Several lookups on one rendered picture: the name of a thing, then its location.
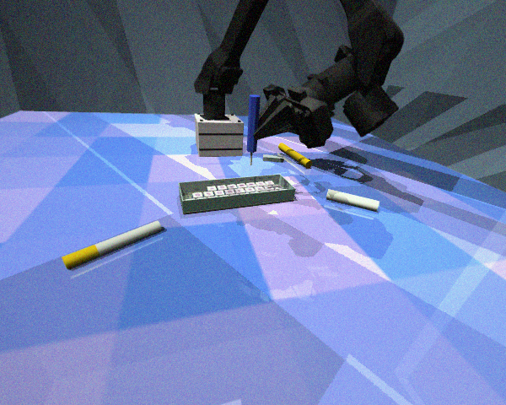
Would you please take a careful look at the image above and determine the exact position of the blue stylus with white tip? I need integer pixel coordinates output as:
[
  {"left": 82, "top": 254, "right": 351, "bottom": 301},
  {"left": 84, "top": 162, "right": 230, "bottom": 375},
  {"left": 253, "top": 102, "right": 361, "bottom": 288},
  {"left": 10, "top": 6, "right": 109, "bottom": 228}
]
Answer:
[{"left": 247, "top": 95, "right": 261, "bottom": 165}]

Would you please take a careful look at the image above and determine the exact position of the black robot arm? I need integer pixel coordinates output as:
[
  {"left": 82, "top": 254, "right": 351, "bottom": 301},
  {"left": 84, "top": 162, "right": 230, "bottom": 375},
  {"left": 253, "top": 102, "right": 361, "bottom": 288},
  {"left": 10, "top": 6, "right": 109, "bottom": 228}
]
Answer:
[{"left": 194, "top": 0, "right": 405, "bottom": 137}]

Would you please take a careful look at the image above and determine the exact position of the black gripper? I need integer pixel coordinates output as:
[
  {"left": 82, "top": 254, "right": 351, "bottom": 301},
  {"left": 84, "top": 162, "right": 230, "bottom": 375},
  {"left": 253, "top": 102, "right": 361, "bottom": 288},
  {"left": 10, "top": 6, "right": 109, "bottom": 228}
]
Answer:
[{"left": 253, "top": 71, "right": 338, "bottom": 144}]

